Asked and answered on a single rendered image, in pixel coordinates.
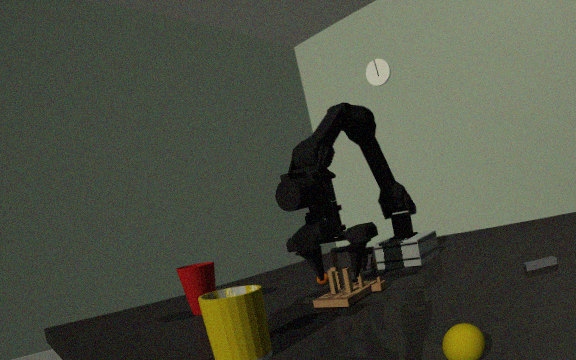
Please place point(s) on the yellow open cylinder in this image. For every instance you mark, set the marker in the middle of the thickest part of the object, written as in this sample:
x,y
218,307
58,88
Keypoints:
x,y
236,323

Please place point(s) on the orange ball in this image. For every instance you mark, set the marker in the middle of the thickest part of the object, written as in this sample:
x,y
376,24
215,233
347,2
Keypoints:
x,y
326,279

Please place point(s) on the red cup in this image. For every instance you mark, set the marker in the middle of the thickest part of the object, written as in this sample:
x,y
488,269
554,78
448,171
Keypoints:
x,y
197,279

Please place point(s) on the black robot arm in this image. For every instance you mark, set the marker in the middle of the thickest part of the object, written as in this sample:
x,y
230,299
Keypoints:
x,y
309,181

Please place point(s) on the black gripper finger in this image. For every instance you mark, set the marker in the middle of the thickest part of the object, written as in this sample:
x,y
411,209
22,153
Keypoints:
x,y
314,257
356,252

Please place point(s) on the yellow ball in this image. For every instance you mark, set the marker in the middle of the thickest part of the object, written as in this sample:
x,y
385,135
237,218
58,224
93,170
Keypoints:
x,y
463,342

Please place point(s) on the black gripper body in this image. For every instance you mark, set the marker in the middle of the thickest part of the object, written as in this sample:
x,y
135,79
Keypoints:
x,y
355,234

